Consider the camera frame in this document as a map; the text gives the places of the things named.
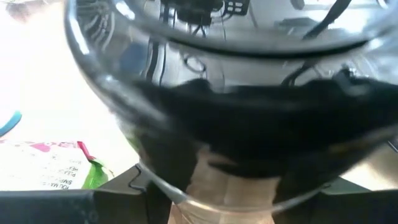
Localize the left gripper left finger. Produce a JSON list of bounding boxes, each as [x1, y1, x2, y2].
[[93, 164, 175, 224]]

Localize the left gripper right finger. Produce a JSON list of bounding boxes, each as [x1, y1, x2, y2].
[[273, 177, 371, 224]]

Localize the lime chili ramen pack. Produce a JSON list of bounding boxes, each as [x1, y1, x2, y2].
[[0, 140, 114, 191]]

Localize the teal plastic spoon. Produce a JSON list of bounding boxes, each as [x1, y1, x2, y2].
[[0, 110, 23, 138]]

